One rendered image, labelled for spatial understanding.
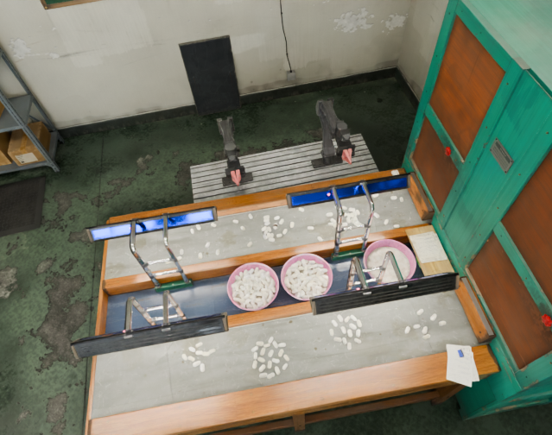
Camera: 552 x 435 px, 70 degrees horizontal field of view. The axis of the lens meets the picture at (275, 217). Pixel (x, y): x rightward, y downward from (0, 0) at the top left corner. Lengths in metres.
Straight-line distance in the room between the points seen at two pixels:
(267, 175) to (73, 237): 1.76
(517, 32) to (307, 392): 1.63
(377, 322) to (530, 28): 1.35
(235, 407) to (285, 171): 1.45
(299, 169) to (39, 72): 2.47
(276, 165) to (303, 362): 1.31
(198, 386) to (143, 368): 0.28
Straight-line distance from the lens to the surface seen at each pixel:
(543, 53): 1.72
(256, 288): 2.09
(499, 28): 1.80
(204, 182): 2.64
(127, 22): 3.75
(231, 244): 2.24
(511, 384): 2.08
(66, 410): 3.04
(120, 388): 2.10
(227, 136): 2.26
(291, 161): 2.68
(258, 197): 2.38
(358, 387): 1.92
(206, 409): 1.93
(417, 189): 2.35
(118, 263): 2.38
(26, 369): 3.27
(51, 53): 3.99
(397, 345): 2.02
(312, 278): 2.10
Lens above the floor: 2.63
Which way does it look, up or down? 55 degrees down
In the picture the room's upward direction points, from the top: 6 degrees counter-clockwise
